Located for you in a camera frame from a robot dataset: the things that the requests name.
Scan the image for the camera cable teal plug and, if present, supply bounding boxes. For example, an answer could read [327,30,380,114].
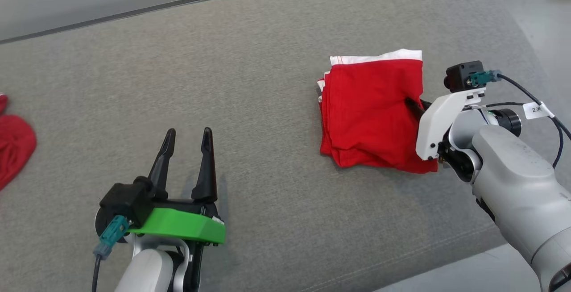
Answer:
[91,215,131,292]
[468,70,571,170]

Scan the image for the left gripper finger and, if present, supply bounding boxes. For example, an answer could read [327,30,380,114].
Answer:
[192,127,218,203]
[148,128,176,200]

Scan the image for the white cable label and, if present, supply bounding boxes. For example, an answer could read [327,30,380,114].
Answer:
[521,101,555,120]

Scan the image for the red basketball jersey white sleeves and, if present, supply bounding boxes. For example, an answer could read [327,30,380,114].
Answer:
[0,93,37,192]

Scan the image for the right camera cable teal plug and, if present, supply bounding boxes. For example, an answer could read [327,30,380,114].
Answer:
[468,70,571,170]

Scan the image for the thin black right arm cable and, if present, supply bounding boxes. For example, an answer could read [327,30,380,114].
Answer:
[484,100,528,110]

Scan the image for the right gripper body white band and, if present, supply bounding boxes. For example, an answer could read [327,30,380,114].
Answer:
[415,89,485,161]

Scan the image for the left camera cable teal plug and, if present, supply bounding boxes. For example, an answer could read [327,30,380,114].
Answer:
[91,215,131,292]

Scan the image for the red shorts white trim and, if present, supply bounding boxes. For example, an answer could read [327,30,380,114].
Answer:
[316,49,439,175]

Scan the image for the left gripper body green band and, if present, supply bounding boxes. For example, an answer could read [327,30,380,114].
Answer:
[127,198,226,246]

